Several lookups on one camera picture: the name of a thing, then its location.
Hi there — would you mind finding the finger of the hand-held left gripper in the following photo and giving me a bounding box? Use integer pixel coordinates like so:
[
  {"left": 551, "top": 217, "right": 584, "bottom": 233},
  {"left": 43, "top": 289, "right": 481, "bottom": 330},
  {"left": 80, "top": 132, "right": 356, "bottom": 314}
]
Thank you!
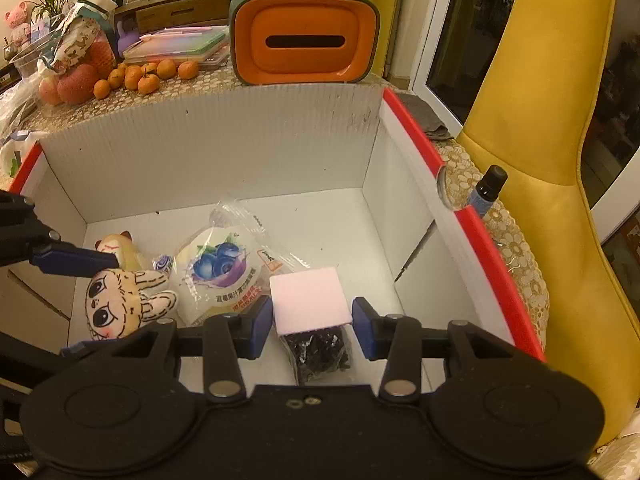
[
  {"left": 0, "top": 331, "right": 103, "bottom": 376},
  {"left": 27, "top": 242, "right": 121, "bottom": 277}
]

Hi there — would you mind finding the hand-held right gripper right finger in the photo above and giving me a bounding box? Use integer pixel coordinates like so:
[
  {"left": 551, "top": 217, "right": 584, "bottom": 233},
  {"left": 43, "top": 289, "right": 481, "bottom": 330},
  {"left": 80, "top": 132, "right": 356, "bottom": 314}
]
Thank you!
[{"left": 351, "top": 297, "right": 521, "bottom": 402}]

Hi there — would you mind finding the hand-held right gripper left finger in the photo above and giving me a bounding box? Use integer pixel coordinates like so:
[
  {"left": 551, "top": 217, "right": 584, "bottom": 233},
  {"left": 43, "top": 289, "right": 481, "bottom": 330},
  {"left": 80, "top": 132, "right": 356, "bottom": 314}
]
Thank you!
[{"left": 107, "top": 296, "right": 274, "bottom": 402}]

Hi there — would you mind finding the yellow animal toy figure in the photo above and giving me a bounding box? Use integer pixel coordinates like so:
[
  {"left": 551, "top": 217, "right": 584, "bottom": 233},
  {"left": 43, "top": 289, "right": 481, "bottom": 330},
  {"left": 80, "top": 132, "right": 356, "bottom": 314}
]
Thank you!
[{"left": 95, "top": 231, "right": 147, "bottom": 272}]

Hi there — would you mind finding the pink-labelled packet of black pieces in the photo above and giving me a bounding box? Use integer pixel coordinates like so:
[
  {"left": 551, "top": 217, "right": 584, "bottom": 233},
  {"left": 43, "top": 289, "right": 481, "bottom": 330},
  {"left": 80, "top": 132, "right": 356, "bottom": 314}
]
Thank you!
[{"left": 269, "top": 267, "right": 353, "bottom": 387}]

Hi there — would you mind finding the cartoon face plush toy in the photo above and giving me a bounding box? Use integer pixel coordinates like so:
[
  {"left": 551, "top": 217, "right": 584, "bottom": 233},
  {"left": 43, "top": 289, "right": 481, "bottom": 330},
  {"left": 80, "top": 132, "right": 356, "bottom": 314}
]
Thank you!
[{"left": 84, "top": 267, "right": 178, "bottom": 342}]

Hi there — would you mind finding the white jelly snack packet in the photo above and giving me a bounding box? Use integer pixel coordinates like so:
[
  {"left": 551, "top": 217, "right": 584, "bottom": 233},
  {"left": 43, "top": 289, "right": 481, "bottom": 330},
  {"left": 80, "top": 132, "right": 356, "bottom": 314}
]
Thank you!
[{"left": 172, "top": 200, "right": 301, "bottom": 326}]

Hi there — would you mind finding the red cardboard box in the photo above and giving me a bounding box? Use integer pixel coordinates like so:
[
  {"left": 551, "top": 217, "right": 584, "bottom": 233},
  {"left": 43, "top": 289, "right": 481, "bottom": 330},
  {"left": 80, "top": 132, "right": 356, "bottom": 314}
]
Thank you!
[{"left": 7, "top": 82, "right": 547, "bottom": 396}]

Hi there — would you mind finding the clear plastic bag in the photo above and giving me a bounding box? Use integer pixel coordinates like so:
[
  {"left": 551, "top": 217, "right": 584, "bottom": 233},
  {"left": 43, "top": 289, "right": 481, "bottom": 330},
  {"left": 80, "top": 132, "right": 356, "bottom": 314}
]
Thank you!
[{"left": 0, "top": 80, "right": 43, "bottom": 136}]

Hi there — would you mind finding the red apple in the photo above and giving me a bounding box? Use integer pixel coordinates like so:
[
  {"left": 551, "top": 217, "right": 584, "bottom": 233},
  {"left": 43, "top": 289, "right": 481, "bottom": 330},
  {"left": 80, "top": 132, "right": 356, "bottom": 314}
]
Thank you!
[
  {"left": 56, "top": 63, "right": 99, "bottom": 106},
  {"left": 39, "top": 76, "right": 63, "bottom": 106}
]

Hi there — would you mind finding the dark bottle with blue label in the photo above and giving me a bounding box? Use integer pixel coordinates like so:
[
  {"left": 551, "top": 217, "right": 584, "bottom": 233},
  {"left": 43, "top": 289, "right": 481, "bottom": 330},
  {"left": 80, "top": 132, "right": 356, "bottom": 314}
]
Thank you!
[{"left": 465, "top": 164, "right": 508, "bottom": 218}]

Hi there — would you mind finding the pile of tangerines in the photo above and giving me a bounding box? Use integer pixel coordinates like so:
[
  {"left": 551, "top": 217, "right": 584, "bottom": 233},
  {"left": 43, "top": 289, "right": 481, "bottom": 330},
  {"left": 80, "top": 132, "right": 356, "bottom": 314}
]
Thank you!
[{"left": 93, "top": 59, "right": 200, "bottom": 100}]

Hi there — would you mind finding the patterned snack bag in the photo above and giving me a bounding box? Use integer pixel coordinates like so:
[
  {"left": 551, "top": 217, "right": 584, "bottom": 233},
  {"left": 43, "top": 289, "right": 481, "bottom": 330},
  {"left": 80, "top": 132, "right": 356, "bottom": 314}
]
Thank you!
[{"left": 50, "top": 0, "right": 118, "bottom": 73}]

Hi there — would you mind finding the pink pig plush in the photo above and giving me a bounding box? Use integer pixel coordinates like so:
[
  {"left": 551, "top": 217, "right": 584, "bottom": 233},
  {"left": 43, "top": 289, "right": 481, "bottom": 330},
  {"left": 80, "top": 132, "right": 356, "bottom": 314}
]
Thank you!
[{"left": 5, "top": 2, "right": 33, "bottom": 51}]

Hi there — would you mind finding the grey cloth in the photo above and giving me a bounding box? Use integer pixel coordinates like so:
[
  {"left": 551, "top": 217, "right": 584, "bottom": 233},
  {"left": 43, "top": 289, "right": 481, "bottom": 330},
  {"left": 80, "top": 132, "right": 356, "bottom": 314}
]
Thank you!
[{"left": 400, "top": 91, "right": 453, "bottom": 140}]

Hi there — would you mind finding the small plant in glass vase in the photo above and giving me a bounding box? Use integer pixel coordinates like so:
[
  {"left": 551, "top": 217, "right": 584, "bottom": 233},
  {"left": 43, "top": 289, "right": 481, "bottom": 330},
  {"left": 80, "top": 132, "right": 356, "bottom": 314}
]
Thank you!
[{"left": 27, "top": 0, "right": 76, "bottom": 31}]

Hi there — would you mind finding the stack of plastic file cases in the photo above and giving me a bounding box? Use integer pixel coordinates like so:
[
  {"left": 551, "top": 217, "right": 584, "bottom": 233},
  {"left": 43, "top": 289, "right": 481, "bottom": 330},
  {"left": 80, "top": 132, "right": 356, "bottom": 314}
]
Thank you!
[{"left": 122, "top": 25, "right": 231, "bottom": 67}]

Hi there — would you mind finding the yellow giraffe chair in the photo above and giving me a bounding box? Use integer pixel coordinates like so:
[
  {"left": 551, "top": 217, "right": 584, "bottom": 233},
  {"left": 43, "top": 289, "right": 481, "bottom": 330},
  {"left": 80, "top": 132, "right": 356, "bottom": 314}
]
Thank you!
[{"left": 457, "top": 0, "right": 640, "bottom": 448}]

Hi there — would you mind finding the orange green desk organizer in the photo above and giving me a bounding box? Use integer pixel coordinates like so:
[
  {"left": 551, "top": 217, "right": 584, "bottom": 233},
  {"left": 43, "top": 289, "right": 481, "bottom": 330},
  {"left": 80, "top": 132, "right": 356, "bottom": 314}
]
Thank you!
[{"left": 229, "top": 0, "right": 382, "bottom": 86}]

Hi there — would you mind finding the wooden television cabinet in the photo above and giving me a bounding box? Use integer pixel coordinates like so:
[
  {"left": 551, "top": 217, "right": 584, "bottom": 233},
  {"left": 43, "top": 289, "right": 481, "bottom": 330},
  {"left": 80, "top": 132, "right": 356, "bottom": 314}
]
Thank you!
[{"left": 0, "top": 0, "right": 236, "bottom": 86}]

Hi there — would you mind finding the yellow curtain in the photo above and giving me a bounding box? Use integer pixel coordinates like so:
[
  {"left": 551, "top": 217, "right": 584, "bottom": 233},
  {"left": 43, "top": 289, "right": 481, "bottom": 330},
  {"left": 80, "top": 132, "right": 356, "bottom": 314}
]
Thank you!
[{"left": 365, "top": 0, "right": 406, "bottom": 78}]

